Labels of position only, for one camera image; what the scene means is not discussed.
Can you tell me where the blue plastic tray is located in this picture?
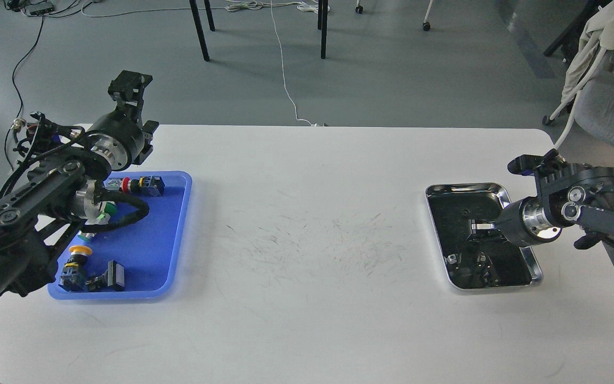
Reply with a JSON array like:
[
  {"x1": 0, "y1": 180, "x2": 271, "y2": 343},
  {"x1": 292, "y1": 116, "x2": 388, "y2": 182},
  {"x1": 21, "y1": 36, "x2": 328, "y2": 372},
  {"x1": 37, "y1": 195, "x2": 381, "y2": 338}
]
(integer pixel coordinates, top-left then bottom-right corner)
[{"x1": 46, "y1": 171, "x2": 194, "y2": 300}]

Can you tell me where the white floor cable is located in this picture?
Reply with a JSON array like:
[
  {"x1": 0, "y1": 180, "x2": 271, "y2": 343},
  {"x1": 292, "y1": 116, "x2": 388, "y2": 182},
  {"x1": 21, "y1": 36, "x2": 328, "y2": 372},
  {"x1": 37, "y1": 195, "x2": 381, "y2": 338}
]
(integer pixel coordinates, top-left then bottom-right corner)
[{"x1": 224, "y1": 0, "x2": 329, "y2": 127}]

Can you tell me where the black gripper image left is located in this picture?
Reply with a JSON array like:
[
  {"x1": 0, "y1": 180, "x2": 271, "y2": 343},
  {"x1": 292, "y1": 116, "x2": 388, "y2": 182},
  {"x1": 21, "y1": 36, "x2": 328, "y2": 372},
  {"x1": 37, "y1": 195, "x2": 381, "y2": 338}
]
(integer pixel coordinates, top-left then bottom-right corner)
[{"x1": 87, "y1": 70, "x2": 160, "y2": 172}]

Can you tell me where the black table leg right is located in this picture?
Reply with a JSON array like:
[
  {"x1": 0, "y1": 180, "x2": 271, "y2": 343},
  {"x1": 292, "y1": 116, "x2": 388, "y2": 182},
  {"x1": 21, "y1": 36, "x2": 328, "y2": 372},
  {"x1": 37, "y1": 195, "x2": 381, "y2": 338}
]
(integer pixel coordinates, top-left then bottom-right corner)
[{"x1": 317, "y1": 0, "x2": 329, "y2": 59}]

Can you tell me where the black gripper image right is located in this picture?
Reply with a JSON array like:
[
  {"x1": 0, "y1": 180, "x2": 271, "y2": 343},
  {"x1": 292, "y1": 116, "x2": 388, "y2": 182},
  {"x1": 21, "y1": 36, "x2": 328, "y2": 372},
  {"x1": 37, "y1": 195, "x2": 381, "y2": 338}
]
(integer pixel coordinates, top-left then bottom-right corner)
[{"x1": 467, "y1": 197, "x2": 547, "y2": 251}]

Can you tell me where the black rectangular block part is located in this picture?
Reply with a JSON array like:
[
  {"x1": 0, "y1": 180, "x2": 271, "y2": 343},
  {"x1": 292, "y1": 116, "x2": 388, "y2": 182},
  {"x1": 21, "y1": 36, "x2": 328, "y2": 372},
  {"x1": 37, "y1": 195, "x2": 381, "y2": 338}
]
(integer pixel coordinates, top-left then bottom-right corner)
[{"x1": 87, "y1": 260, "x2": 126, "y2": 292}]

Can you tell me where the green push button switch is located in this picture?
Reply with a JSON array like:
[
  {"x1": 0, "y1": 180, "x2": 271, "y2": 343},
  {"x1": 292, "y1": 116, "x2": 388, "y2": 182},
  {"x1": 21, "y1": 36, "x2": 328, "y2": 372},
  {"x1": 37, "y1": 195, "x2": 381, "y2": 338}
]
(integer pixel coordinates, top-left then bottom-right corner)
[{"x1": 85, "y1": 201, "x2": 117, "y2": 225}]

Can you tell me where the black table leg left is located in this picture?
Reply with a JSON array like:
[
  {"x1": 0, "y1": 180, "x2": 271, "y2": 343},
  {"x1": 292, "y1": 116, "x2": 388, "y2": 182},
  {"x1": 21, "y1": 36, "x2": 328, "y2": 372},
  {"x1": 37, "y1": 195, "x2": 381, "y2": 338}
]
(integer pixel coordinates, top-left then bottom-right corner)
[{"x1": 189, "y1": 0, "x2": 215, "y2": 62}]

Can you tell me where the black table leg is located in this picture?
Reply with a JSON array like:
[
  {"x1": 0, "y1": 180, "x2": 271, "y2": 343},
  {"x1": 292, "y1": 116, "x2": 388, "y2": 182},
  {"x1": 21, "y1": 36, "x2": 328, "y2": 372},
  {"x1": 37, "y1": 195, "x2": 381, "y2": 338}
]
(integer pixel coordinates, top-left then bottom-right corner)
[
  {"x1": 317, "y1": 0, "x2": 329, "y2": 59},
  {"x1": 189, "y1": 0, "x2": 215, "y2": 62}
]

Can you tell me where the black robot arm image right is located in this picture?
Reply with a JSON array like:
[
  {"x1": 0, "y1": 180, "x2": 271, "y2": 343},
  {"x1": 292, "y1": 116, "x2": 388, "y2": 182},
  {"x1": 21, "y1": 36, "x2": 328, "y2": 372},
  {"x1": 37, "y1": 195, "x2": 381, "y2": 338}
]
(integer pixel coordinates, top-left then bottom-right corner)
[{"x1": 467, "y1": 149, "x2": 614, "y2": 250}]

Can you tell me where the red push button switch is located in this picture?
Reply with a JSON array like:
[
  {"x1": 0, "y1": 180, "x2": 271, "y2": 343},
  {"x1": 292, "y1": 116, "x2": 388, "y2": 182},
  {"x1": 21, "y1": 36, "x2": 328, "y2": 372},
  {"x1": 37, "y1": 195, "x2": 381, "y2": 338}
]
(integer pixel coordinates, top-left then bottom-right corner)
[{"x1": 104, "y1": 175, "x2": 165, "y2": 197}]

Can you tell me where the black floor cable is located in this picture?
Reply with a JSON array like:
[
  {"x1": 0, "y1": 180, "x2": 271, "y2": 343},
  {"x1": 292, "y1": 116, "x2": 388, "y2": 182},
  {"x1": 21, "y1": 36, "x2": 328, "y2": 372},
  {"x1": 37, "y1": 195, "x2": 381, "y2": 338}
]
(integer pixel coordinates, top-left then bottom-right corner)
[{"x1": 0, "y1": 0, "x2": 54, "y2": 171}]

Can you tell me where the beige cloth on chair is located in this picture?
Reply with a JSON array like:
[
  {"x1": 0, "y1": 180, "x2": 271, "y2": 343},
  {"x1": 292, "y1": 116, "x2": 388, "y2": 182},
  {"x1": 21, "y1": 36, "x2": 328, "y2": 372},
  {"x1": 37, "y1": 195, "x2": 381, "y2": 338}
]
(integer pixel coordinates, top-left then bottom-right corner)
[{"x1": 543, "y1": 1, "x2": 614, "y2": 125}]

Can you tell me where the silver metal tray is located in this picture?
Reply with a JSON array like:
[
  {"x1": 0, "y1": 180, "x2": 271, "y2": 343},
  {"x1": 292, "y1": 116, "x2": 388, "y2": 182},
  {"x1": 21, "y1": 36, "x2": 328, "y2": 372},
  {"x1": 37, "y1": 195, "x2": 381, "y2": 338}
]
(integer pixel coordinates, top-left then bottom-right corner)
[{"x1": 425, "y1": 182, "x2": 544, "y2": 293}]

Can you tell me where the black robot arm image left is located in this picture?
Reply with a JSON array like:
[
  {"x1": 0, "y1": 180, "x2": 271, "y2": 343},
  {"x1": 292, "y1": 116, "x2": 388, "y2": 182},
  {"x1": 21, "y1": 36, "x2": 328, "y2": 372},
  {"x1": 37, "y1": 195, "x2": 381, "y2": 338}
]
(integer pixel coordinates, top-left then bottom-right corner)
[{"x1": 0, "y1": 70, "x2": 159, "y2": 297}]

